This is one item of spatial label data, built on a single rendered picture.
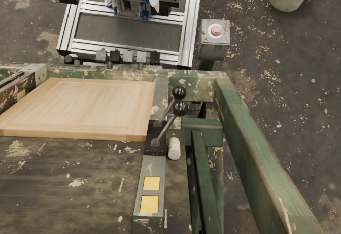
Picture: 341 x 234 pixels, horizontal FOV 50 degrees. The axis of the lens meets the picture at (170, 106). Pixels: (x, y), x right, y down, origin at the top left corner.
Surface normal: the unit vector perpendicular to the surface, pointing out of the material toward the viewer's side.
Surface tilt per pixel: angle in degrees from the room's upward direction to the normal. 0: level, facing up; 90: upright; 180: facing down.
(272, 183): 54
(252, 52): 0
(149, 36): 0
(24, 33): 0
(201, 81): 35
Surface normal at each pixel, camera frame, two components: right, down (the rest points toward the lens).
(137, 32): 0.02, -0.29
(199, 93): 0.00, 0.32
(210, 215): 0.04, -0.95
